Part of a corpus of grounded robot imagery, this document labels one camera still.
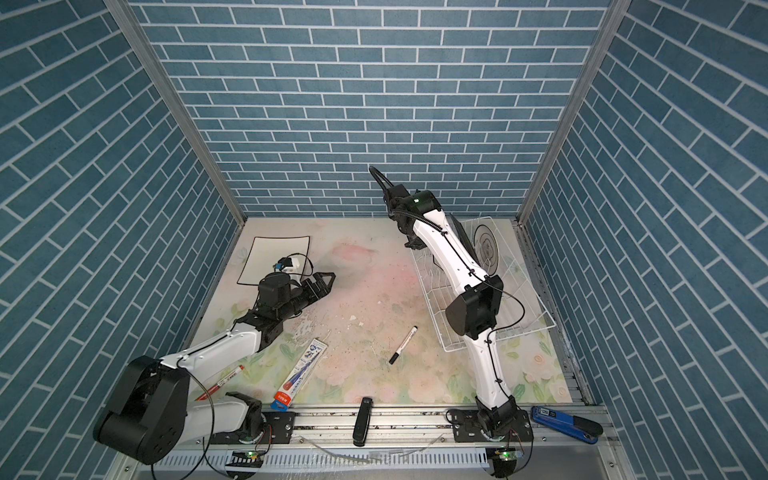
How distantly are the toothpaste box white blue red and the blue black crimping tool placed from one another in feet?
2.02

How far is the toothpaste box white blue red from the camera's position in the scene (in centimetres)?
79

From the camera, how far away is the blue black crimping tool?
0.73m

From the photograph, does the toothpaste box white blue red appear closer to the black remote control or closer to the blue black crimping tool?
the black remote control
